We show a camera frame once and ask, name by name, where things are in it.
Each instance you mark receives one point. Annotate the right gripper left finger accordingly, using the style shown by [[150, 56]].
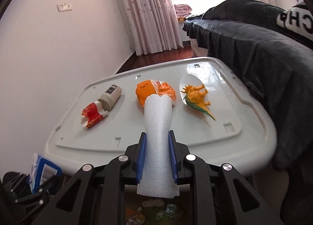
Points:
[[95, 195]]

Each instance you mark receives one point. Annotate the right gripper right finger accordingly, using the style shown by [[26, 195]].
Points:
[[219, 194]]

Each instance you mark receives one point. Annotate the white foam tube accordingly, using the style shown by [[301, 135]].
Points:
[[157, 178]]

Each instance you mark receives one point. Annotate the red white wrapper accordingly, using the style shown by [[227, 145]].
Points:
[[93, 114]]

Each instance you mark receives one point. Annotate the beige cylindrical bottle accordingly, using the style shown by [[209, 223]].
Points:
[[110, 97]]

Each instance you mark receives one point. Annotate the orange toy dinosaur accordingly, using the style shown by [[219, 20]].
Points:
[[195, 98]]

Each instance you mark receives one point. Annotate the orange plastic bag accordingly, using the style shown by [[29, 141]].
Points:
[[149, 87]]

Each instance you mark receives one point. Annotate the orange jelly drink pouch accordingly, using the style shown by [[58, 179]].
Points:
[[135, 217]]

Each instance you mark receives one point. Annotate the green snack bag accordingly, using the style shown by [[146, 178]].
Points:
[[170, 212]]

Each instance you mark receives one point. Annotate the white knotted tissue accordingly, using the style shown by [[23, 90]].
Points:
[[153, 202]]

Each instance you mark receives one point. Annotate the cardboard box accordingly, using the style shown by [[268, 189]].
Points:
[[183, 201]]

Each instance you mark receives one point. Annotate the white plastic bin lid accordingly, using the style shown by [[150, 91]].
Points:
[[242, 134]]

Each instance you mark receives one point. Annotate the pink curtain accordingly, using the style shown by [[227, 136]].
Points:
[[154, 25]]

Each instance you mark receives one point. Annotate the black white logo pillow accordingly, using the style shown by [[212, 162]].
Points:
[[296, 23]]

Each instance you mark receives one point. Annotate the folded pink quilt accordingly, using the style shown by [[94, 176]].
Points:
[[182, 11]]

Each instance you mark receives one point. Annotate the white bed frame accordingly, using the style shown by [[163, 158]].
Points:
[[196, 50]]

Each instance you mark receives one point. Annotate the white wall socket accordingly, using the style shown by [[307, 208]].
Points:
[[64, 7]]

